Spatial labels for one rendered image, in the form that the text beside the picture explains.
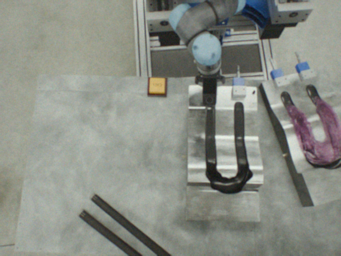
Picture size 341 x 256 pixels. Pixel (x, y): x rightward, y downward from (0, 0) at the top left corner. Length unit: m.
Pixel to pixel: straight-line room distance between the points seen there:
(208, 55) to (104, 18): 1.70
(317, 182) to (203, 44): 0.66
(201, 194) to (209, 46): 0.56
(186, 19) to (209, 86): 0.24
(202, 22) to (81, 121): 0.67
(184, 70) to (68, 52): 0.85
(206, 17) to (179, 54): 1.15
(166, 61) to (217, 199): 1.10
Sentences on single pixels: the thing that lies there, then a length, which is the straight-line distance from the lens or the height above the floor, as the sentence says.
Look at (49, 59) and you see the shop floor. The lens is 2.50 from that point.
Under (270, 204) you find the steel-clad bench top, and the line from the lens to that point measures 1.36.
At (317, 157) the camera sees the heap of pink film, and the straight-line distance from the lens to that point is 1.34.
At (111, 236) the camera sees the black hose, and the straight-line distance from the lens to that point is 1.27.
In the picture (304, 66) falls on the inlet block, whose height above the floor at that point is 0.87.
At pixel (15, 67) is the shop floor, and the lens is 2.56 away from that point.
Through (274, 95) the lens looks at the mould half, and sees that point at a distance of 1.40.
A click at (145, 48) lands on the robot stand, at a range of 2.14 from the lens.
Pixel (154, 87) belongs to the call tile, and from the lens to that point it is 1.37.
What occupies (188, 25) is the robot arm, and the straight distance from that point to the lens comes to 0.98.
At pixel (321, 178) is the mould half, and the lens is 1.32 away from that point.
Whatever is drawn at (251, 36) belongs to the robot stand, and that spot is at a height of 0.23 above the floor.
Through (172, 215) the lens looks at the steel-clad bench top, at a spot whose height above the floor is 0.80.
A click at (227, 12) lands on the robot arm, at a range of 1.03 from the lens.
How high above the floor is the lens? 2.11
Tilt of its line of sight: 75 degrees down
